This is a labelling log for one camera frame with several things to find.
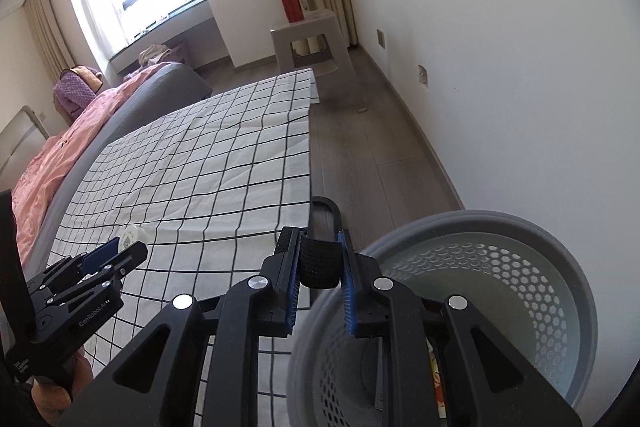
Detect black pouch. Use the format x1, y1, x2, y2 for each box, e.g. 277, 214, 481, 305
297, 196, 343, 291

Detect red white snack wrapper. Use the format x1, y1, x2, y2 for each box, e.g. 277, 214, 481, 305
427, 343, 447, 421

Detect grey plastic trash basket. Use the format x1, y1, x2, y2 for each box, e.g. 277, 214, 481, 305
286, 210, 597, 426

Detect left hand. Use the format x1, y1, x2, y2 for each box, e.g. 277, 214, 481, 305
32, 349, 93, 426

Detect small white round lid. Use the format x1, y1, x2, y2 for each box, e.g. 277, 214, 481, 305
118, 225, 148, 253

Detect pink quilt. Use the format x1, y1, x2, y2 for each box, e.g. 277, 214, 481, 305
11, 62, 169, 267

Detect checkered white bed sheet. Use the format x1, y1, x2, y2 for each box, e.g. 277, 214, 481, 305
46, 67, 321, 427

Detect grey padded headboard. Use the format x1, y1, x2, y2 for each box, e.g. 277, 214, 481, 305
0, 106, 49, 190

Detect grey bed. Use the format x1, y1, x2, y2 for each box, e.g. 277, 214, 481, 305
23, 63, 212, 279

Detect purple bag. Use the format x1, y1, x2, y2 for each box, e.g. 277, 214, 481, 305
53, 65, 104, 120

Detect beige clothes on sill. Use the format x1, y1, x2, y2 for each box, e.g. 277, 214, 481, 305
138, 44, 171, 68

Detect grey plastic stool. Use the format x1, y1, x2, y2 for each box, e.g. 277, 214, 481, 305
270, 10, 357, 91

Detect beige left curtain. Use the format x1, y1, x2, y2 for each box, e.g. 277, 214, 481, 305
23, 0, 75, 84

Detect red water bottle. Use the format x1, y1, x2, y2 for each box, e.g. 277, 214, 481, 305
281, 0, 304, 24

